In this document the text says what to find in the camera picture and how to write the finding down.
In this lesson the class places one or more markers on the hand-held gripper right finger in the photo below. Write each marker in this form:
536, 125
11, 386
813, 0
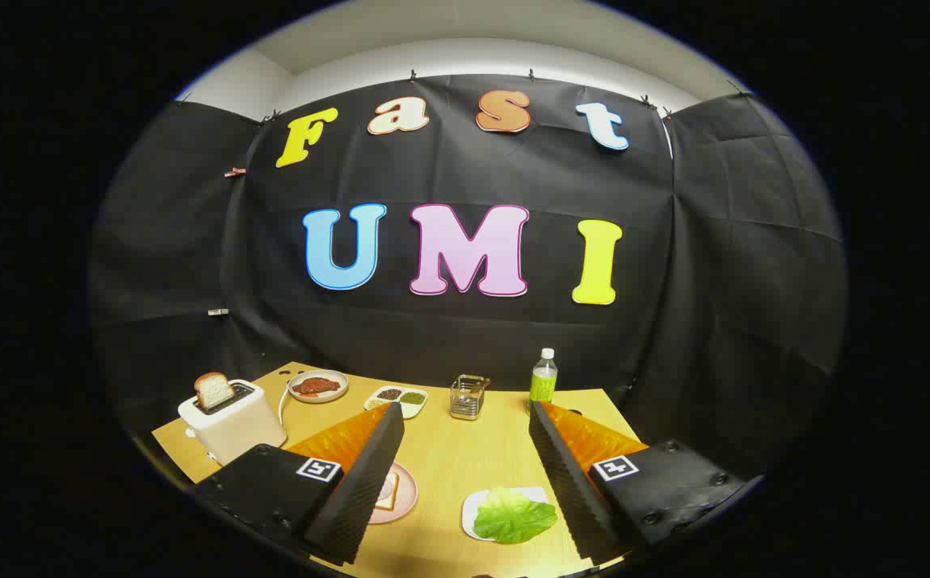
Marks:
569, 490

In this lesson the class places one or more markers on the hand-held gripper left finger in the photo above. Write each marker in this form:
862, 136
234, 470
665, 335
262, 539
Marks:
369, 482

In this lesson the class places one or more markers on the green lettuce leaf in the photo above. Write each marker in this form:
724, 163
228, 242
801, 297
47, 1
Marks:
513, 518

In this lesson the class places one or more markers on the white bread slice brown crust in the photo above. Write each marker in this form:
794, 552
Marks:
212, 391

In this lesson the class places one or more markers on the pink ham slice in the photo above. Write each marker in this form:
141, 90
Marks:
387, 488

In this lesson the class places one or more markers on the bread slice under ham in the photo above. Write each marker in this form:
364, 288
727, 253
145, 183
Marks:
391, 502

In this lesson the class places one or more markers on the pink round plate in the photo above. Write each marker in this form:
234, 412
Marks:
406, 502

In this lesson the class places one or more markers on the pile of yellow soybeans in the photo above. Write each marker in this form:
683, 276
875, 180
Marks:
377, 404

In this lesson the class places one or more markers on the white divided dish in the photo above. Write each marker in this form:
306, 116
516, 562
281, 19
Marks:
413, 410

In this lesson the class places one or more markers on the pile of dark red beans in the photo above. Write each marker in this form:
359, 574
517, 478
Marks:
389, 394

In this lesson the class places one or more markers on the beige round plate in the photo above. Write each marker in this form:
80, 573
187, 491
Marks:
337, 394

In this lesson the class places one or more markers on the pile of green mung beans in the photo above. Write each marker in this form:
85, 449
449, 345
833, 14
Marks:
412, 397

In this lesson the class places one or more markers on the white square plate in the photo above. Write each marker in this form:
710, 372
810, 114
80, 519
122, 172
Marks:
472, 506

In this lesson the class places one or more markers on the clear bottle green label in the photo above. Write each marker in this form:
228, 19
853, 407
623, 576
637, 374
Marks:
544, 385

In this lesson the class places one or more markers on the red brown steak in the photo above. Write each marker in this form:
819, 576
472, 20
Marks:
316, 385

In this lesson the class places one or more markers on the cream white toaster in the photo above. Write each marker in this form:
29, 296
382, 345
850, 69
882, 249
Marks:
232, 429

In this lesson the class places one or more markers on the black backdrop cloth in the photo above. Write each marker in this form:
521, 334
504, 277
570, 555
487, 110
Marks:
465, 337

